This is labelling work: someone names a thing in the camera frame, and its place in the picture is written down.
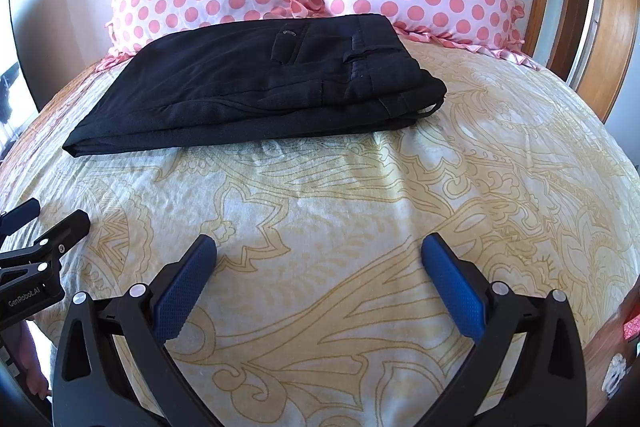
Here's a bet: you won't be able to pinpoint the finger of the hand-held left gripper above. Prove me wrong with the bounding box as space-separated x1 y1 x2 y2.
0 209 92 275
0 198 42 236

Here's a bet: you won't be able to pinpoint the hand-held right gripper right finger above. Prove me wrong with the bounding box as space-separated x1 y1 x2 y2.
420 232 590 427

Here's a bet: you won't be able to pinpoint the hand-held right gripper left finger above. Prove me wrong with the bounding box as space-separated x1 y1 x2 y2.
52 234 222 427

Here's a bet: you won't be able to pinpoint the black pants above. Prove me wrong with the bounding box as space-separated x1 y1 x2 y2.
62 13 449 159

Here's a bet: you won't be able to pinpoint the person's left hand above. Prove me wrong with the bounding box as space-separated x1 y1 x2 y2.
9 319 52 402

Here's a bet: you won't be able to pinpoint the cream floral bedsheet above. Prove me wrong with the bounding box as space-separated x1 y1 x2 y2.
0 34 640 427

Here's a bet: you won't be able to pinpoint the white floral object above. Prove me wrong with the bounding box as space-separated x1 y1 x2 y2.
601 353 632 397

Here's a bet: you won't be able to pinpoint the brown door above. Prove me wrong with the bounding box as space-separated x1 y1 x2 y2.
549 0 594 82

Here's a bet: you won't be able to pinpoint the wooden wardrobe panel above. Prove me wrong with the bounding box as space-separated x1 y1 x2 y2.
594 0 640 125

